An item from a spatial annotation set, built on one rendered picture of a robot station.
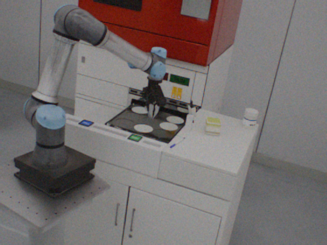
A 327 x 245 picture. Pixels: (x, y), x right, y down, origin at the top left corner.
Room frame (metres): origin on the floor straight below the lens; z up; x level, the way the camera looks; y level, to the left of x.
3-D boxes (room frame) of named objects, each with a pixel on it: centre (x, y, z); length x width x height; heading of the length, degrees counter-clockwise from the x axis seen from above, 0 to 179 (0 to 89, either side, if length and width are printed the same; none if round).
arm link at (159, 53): (2.03, 0.07, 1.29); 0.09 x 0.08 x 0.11; 126
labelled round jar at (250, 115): (2.16, -0.46, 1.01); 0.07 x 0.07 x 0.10
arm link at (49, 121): (1.59, 0.45, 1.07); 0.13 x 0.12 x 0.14; 36
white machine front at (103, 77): (2.45, 0.19, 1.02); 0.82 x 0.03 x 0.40; 73
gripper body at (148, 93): (2.04, 0.07, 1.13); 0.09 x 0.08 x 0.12; 34
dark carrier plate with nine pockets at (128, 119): (2.18, 0.07, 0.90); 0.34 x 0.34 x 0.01; 73
